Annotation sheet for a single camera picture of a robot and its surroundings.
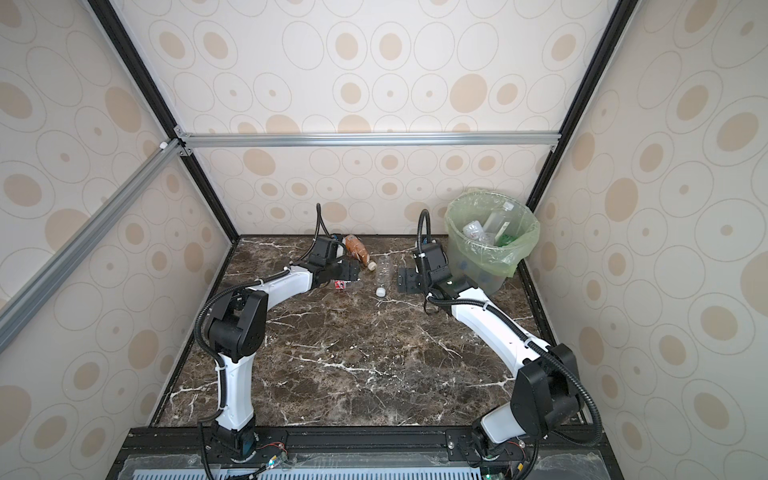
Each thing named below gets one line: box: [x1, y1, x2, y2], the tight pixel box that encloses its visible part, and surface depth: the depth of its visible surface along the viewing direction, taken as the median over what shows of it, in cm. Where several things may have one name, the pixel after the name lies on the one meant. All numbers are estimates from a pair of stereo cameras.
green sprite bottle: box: [497, 234, 517, 247], surface depth 97 cm
